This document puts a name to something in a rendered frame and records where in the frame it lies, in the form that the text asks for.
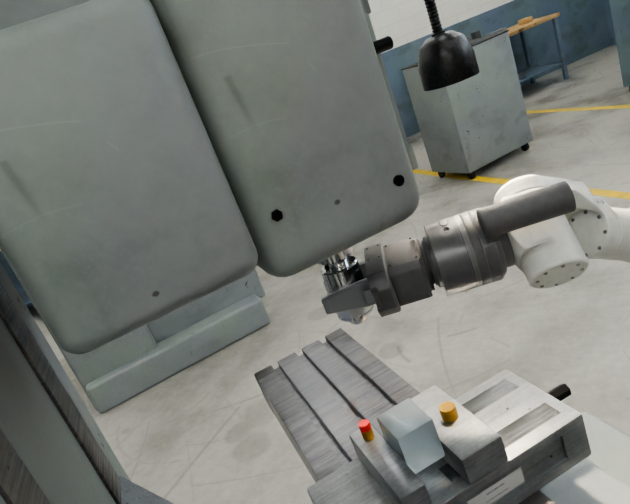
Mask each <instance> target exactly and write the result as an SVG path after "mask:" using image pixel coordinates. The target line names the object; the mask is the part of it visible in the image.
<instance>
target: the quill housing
mask: <svg viewBox="0 0 630 504"><path fill-rule="evenodd" d="M149 1H150V2H151V4H152V5H153V7H154V9H155V12H156V14H157V17H158V19H159V21H160V24H161V26H162V28H163V31H164V33H165V35H166V38H167V40H168V42H169V45H170V47H171V49H172V52H173V54H174V56H175V59H176V61H177V63H178V66H179V68H180V71H181V73H182V75H183V78H184V80H185V82H186V85H187V87H188V89H189V92H190V94H191V96H192V99H193V101H194V103H195V106H196V108H197V110H198V113H199V115H200V118H201V120H202V122H203V125H204V127H205V129H206V132H207V134H208V136H209V139H210V141H211V143H212V146H213V148H214V150H215V153H216V155H217V157H218V160H219V162H220V164H221V167H222V169H223V172H224V174H225V176H226V179H227V181H228V183H229V186H230V188H231V190H232V193H233V195H234V197H235V200H236V202H237V204H238V207H239V209H240V211H241V214H242V216H243V218H244V221H245V223H246V226H247V228H248V230H249V233H250V235H251V237H252V240H253V242H254V244H255V247H256V249H257V253H258V262H257V265H258V266H259V267H260V268H261V269H262V270H264V271H265V272H266V273H268V274H270V275H273V276H275V277H289V276H292V275H295V274H297V273H299V272H301V271H303V270H305V269H307V268H309V267H311V266H313V265H315V264H317V263H319V262H321V261H323V260H325V259H327V258H329V257H331V256H333V255H335V254H337V253H339V252H341V251H343V250H345V249H348V248H350V247H352V246H354V245H356V244H358V243H360V242H362V241H364V240H366V239H368V238H370V237H372V236H374V235H376V234H378V233H380V232H382V231H384V230H386V229H388V228H390V227H392V226H394V225H396V224H398V223H400V222H402V221H404V220H406V219H407V218H408V217H410V216H411V215H412V214H413V213H414V212H415V210H416V209H417V207H418V204H419V198H420V197H419V190H418V186H417V183H416V180H415V177H414V173H413V170H412V167H411V164H410V160H409V157H408V154H407V151H406V147H405V144H404V141H403V138H402V135H401V131H400V128H399V125H398V122H397V118H396V115H395V112H394V109H393V105H392V102H391V99H390V96H389V92H388V89H387V86H386V83H385V80H384V76H383V73H382V70H381V67H380V63H379V60H378V57H377V54H376V50H375V47H374V44H373V41H372V38H371V34H370V31H369V28H368V25H367V21H366V18H365V15H364V12H363V8H362V5H361V2H360V0H149Z"/></svg>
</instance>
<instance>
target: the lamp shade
mask: <svg viewBox="0 0 630 504"><path fill-rule="evenodd" d="M431 36H432V37H430V38H428V39H426V41H425V42H424V43H423V45H422V46H421V48H420V49H419V53H418V72H419V75H420V79H421V82H422V86H423V89H424V91H431V90H436V89H440V88H443V87H446V86H449V85H452V84H455V83H458V82H461V81H463V80H466V79H468V78H470V77H472V76H474V75H476V74H478V73H479V72H480V71H479V67H478V63H477V59H476V55H475V51H474V49H473V47H472V46H471V44H470V43H469V41H468V40H467V38H466V37H465V35H464V34H462V33H459V32H456V31H453V30H449V31H445V30H443V31H441V32H439V33H436V34H432V35H431Z"/></svg>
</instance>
